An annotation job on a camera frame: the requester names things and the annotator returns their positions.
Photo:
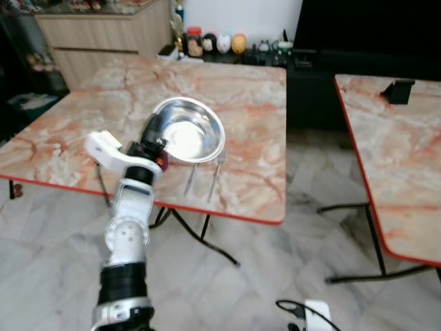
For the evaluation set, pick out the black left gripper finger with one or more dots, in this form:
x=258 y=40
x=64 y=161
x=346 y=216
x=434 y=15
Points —
x=151 y=127

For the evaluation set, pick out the stainless steel bowl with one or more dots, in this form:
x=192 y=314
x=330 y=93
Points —
x=193 y=131

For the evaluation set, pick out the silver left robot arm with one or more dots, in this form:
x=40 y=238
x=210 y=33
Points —
x=127 y=234

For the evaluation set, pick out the silver table knife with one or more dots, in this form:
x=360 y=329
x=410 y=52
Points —
x=190 y=181

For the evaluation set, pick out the marble folding table with cutlery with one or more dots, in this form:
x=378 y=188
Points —
x=83 y=110

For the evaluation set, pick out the silver fork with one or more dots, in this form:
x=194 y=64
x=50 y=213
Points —
x=216 y=176

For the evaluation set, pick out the jar with red lid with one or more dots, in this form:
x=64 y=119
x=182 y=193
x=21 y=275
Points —
x=194 y=43

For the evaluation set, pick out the gold trophy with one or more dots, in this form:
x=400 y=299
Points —
x=178 y=34

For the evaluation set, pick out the light wooden cabinet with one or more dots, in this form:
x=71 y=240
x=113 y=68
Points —
x=103 y=38

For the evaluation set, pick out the black egg-shaped figure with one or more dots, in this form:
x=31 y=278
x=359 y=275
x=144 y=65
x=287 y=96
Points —
x=210 y=43

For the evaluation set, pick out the white egg-shaped figure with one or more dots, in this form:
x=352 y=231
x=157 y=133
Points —
x=224 y=43

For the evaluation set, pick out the blue bottle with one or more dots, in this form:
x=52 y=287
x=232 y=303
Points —
x=179 y=10

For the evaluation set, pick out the yellow egg-shaped figure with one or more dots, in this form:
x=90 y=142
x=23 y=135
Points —
x=239 y=44

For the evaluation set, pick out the marble folding table, black stand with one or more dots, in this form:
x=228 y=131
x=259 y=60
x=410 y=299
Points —
x=406 y=165

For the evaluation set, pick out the black television console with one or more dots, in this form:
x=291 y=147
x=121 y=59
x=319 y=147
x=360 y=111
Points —
x=310 y=96

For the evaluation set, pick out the small black stand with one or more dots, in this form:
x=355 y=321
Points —
x=398 y=92

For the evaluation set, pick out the black television screen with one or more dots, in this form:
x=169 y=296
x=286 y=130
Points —
x=365 y=24

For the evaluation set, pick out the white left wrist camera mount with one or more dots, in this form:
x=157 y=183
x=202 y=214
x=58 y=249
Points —
x=110 y=150

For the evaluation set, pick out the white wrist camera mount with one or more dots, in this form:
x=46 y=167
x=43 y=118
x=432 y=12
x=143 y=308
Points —
x=110 y=150
x=317 y=316

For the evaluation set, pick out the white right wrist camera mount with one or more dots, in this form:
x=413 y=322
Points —
x=317 y=316

